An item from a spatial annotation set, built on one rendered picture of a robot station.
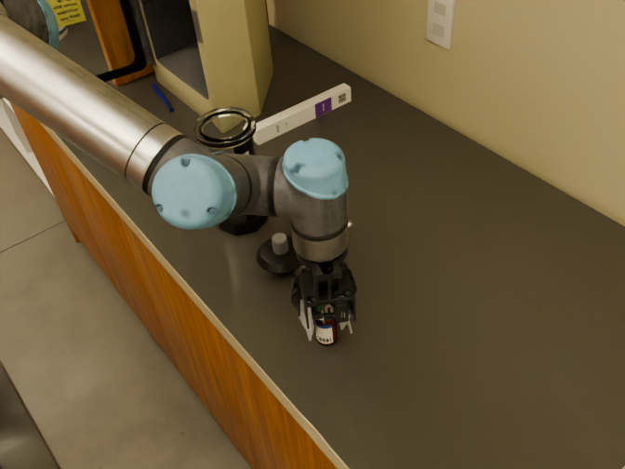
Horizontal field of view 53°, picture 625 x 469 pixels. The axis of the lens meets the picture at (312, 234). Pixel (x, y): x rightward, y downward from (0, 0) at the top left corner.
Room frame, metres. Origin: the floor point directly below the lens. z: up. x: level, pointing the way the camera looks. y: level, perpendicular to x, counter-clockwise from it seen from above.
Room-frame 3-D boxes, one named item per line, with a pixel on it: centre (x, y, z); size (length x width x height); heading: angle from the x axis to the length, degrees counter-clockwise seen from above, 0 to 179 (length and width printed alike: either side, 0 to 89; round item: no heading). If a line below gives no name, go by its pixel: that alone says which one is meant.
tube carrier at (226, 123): (0.92, 0.14, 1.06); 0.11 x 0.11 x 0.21
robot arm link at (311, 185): (0.59, -0.01, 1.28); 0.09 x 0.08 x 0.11; 76
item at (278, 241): (0.79, 0.06, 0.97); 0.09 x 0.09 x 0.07
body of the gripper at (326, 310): (0.58, -0.01, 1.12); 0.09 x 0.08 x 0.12; 6
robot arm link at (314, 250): (0.59, -0.01, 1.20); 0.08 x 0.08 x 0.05
